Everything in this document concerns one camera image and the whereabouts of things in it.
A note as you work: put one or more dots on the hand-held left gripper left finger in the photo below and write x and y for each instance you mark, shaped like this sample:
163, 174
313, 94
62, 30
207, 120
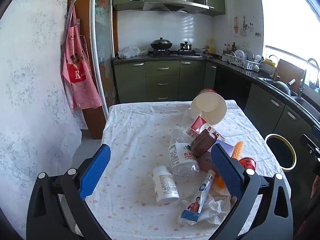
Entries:
96, 172

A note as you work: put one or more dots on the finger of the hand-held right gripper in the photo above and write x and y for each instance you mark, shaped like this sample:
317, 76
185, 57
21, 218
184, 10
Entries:
316, 131
311, 145

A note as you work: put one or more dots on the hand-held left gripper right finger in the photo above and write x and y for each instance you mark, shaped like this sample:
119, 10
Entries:
226, 172

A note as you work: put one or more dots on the orange sponge cloth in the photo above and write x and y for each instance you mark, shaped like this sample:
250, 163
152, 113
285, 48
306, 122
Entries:
237, 150

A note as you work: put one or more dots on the black bin with yellow rim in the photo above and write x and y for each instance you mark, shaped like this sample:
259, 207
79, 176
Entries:
280, 153

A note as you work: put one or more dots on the white paper towel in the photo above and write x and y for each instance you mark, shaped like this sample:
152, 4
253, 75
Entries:
217, 205

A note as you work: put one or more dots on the clear plastic water bottle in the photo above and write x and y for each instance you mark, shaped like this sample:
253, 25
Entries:
181, 160

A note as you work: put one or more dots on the person's right forearm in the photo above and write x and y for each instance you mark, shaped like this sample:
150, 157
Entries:
315, 188

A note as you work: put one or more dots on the small orange object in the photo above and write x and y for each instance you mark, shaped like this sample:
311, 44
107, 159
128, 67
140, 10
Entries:
220, 182

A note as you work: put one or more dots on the white toothpaste tube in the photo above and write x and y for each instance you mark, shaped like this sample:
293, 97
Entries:
200, 195

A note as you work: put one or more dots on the brown plastic tray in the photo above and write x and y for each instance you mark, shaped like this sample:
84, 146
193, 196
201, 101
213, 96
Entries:
202, 142

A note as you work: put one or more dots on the tall chrome faucet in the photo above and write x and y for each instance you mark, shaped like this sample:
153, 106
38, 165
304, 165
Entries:
303, 80

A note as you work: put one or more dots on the red and white carton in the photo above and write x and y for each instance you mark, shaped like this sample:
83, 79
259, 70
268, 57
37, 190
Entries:
198, 123

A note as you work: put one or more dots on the white dotted tablecloth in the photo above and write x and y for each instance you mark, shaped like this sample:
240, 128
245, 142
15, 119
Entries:
140, 135

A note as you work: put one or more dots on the white pill bottle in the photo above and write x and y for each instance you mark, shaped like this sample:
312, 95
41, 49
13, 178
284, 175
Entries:
163, 185

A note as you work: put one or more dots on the wooden cutting board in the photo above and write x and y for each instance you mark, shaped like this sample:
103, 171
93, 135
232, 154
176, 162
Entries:
290, 71

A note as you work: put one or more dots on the small chrome faucet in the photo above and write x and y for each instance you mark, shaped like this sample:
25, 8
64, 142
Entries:
275, 70

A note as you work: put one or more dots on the black built-in appliance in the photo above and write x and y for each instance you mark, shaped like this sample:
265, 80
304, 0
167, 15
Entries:
231, 90

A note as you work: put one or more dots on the red paper cup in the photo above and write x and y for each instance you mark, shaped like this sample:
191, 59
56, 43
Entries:
207, 90

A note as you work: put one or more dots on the white dish rack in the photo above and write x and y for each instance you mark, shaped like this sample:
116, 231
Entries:
243, 61

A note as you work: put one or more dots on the red checked apron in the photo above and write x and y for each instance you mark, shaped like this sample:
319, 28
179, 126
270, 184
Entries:
77, 67

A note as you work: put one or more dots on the green kitchen base cabinets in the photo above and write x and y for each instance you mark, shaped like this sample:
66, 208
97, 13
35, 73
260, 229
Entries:
162, 80

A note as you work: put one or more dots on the white mug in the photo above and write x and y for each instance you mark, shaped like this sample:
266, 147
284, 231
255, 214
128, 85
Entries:
224, 58

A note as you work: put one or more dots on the row of sauce bottles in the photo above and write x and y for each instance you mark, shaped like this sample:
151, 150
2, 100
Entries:
230, 48

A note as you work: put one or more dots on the dark stone countertop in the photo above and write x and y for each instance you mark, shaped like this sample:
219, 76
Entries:
140, 58

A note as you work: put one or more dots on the kitchen window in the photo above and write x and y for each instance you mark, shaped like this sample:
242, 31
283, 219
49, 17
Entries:
287, 12

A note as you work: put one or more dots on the clear plastic bag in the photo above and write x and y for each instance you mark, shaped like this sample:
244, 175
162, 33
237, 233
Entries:
128, 52

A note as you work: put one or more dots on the yellow oil bottle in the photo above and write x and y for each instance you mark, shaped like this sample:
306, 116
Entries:
211, 47

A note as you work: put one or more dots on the black gas stove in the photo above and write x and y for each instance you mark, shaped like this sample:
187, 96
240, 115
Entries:
175, 53

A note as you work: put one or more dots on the glass sliding door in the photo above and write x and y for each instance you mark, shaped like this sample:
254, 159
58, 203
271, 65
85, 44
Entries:
103, 42

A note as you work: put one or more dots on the small steel pot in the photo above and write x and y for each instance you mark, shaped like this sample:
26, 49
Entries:
186, 46

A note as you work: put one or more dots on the black wok with lid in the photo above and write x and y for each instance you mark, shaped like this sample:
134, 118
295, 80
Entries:
161, 43

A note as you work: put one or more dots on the steel range hood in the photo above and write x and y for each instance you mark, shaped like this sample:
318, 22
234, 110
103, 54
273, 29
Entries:
172, 5

